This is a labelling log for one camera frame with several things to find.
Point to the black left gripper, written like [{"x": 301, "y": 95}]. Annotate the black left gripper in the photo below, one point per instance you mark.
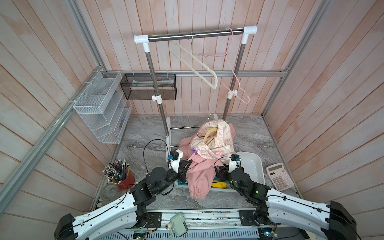
[{"x": 182, "y": 172}]

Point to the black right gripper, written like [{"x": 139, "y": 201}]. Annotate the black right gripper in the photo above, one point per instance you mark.
[{"x": 223, "y": 170}]

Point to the yellow jacket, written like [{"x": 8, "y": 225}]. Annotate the yellow jacket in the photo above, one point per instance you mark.
[{"x": 219, "y": 185}]

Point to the pink jacket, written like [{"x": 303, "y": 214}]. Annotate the pink jacket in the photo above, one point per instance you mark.
[{"x": 201, "y": 172}]

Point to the floral pink white garment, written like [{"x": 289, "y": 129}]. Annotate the floral pink white garment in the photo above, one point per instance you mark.
[{"x": 222, "y": 145}]

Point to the white hanger with metal hook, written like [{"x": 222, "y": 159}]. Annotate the white hanger with metal hook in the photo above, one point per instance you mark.
[{"x": 197, "y": 60}]

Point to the pink wire hanger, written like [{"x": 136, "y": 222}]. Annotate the pink wire hanger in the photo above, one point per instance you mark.
[{"x": 231, "y": 93}]

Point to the yellow-green plastic hanger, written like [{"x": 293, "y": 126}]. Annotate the yellow-green plastic hanger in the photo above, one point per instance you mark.
[{"x": 208, "y": 136}]

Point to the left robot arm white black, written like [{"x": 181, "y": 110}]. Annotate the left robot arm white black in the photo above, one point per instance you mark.
[{"x": 141, "y": 195}]

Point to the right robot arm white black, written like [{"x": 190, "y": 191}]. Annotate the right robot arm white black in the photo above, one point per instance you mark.
[{"x": 329, "y": 221}]

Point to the white perforated laundry basket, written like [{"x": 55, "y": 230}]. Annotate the white perforated laundry basket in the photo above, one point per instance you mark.
[{"x": 228, "y": 189}]

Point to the white plastic tray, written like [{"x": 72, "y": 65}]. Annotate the white plastic tray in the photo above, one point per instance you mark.
[{"x": 252, "y": 165}]

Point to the pink white calculator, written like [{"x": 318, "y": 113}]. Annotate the pink white calculator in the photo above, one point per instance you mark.
[{"x": 280, "y": 177}]

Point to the red cup of pencils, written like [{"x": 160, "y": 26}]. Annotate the red cup of pencils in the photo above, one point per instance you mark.
[{"x": 119, "y": 173}]

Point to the metal clothes rack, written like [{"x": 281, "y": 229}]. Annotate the metal clothes rack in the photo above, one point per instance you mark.
[{"x": 144, "y": 40}]

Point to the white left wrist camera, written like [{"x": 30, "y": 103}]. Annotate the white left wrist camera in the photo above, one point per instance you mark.
[{"x": 174, "y": 160}]

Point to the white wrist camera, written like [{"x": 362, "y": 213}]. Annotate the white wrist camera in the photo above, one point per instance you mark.
[
  {"x": 234, "y": 163},
  {"x": 174, "y": 160}
]

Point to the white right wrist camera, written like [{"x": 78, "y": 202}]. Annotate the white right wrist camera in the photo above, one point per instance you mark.
[{"x": 234, "y": 163}]

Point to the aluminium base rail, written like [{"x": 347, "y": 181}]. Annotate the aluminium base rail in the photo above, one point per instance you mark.
[{"x": 113, "y": 218}]

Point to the green-white box on rail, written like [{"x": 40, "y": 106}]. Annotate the green-white box on rail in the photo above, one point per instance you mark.
[{"x": 177, "y": 226}]

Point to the dark mesh wall basket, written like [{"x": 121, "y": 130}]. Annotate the dark mesh wall basket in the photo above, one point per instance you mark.
[{"x": 140, "y": 87}]

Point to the white wire mesh wall shelf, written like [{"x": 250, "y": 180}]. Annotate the white wire mesh wall shelf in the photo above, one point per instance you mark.
[{"x": 103, "y": 107}]

